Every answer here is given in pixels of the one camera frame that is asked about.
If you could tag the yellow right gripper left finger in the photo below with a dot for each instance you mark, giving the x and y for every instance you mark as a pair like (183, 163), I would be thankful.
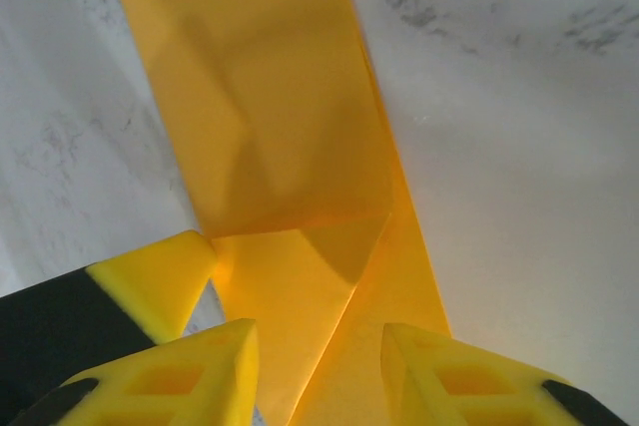
(199, 376)

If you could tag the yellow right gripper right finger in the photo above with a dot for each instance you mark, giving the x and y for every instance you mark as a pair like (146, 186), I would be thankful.
(449, 386)

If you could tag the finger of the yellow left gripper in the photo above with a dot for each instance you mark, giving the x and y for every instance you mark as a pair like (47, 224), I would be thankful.
(150, 286)

